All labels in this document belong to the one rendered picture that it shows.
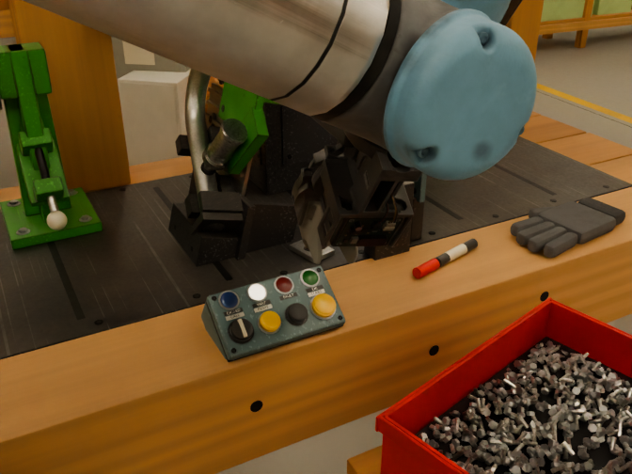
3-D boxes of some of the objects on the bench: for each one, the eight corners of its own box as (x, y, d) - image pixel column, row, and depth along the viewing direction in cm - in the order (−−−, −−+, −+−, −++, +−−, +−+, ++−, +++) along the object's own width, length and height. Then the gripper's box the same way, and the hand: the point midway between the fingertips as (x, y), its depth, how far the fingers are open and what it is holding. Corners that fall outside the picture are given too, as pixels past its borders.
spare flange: (335, 254, 99) (335, 249, 98) (313, 263, 96) (313, 259, 96) (309, 241, 102) (309, 236, 102) (289, 249, 100) (289, 244, 100)
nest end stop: (229, 236, 99) (244, 221, 95) (190, 235, 96) (203, 219, 92) (228, 228, 100) (242, 213, 96) (189, 227, 97) (202, 211, 93)
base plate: (632, 195, 122) (634, 184, 121) (-56, 388, 76) (-60, 373, 75) (477, 126, 154) (478, 118, 153) (-69, 233, 109) (-72, 221, 108)
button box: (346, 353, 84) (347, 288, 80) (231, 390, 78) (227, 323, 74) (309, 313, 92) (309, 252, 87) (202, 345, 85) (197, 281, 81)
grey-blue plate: (424, 241, 102) (432, 151, 96) (413, 244, 101) (419, 154, 95) (388, 215, 110) (393, 132, 103) (378, 218, 109) (383, 134, 102)
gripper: (351, 166, 52) (284, 303, 69) (455, 168, 55) (367, 299, 72) (327, 86, 57) (270, 232, 73) (424, 92, 60) (348, 231, 76)
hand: (316, 237), depth 73 cm, fingers closed
